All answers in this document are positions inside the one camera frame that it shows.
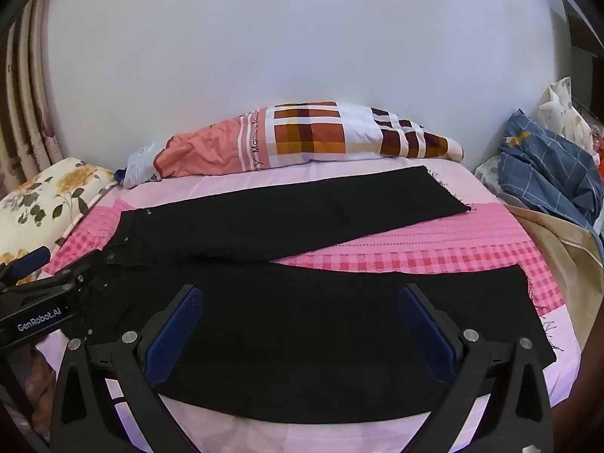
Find blue plaid cloth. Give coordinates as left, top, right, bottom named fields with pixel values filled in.
left=498, top=108, right=604, bottom=239

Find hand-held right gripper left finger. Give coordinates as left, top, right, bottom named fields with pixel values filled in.
left=49, top=284, right=205, bottom=453

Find orange plaid quilt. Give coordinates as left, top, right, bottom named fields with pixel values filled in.
left=116, top=100, right=465, bottom=190

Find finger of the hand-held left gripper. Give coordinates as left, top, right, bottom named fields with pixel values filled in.
left=0, top=249, right=52, bottom=288
left=28, top=263, right=96, bottom=299

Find white floral cloth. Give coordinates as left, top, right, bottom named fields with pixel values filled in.
left=533, top=77, right=604, bottom=156

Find beige patterned curtain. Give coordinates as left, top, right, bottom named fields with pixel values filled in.
left=0, top=0, right=67, bottom=199

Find dark wooden furniture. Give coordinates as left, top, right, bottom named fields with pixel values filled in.
left=561, top=0, right=604, bottom=119

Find black pants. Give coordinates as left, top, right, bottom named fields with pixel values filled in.
left=71, top=165, right=558, bottom=423

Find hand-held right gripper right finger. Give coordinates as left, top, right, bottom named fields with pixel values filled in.
left=398, top=284, right=554, bottom=453

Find pink checkered bedsheet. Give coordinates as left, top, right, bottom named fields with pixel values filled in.
left=35, top=158, right=583, bottom=453

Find beige cloth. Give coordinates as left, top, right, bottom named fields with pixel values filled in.
left=507, top=205, right=604, bottom=350

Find yellow floral pillow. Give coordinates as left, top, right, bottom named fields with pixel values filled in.
left=0, top=157, right=119, bottom=265

